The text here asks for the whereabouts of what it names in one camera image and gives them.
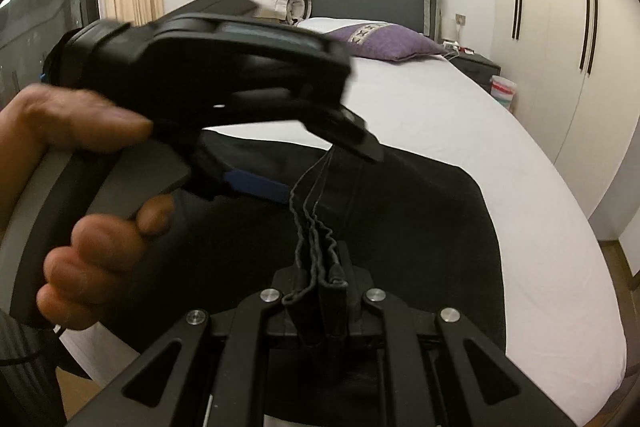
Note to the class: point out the person's left hand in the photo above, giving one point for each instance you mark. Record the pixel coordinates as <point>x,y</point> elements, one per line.
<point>75,117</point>

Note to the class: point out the purple patterned pillow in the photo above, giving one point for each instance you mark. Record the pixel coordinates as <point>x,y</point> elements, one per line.
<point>390,44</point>

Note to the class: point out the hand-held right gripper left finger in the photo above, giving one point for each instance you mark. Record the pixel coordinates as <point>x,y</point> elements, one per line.
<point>290,281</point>

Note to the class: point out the small red white box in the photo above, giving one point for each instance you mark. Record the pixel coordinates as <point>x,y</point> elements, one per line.
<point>465,51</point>

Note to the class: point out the white wardrobe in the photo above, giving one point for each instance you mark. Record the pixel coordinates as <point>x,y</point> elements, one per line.
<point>560,57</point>

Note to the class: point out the white striped bin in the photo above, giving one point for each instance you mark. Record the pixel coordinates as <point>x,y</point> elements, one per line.
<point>502,93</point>

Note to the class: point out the black pants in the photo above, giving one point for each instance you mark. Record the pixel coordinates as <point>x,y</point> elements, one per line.
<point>425,232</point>

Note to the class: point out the wall switch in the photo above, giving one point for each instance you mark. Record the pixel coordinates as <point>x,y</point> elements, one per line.
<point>461,20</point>

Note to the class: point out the white bed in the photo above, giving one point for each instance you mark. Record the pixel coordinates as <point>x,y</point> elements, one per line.
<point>425,107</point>

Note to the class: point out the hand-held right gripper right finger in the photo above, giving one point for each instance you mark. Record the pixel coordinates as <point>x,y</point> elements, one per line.
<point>357,281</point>

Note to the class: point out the white pillow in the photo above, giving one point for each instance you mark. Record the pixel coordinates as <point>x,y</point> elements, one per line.
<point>325,23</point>

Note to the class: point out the dark nightstand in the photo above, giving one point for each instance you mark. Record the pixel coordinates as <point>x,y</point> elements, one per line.
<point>475,67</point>

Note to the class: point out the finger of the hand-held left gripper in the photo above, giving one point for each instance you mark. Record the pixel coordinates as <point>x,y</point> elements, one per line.
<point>255,184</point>
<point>350,127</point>

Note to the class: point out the person's dark striped clothing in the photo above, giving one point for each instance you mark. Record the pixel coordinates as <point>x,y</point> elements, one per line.
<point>25,382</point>

